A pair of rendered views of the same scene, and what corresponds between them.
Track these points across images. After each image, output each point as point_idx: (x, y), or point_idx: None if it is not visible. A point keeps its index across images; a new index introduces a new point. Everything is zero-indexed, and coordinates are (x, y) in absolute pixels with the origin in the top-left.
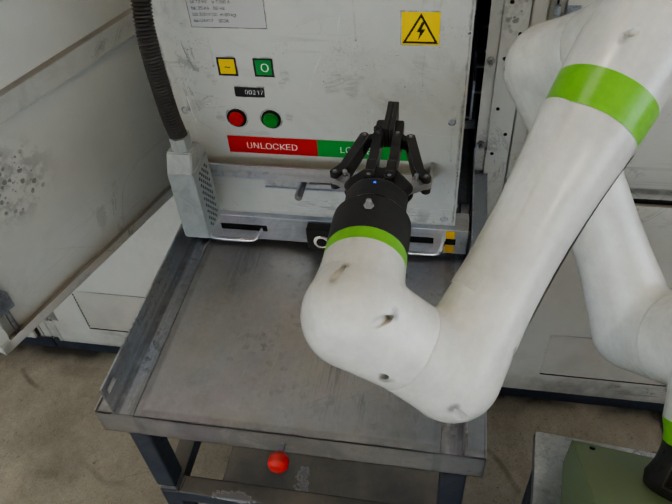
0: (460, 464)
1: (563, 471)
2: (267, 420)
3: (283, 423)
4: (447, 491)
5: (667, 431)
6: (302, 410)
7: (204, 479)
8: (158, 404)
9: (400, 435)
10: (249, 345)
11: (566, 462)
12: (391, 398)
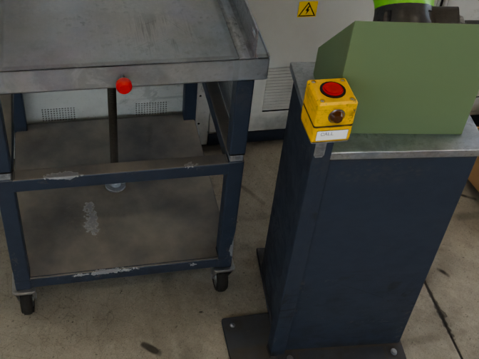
0: (252, 68)
1: (315, 75)
2: (107, 60)
3: (120, 60)
4: (239, 112)
5: (377, 0)
6: (132, 51)
7: (32, 169)
8: (13, 63)
9: (208, 54)
10: (70, 23)
11: (316, 65)
12: (194, 38)
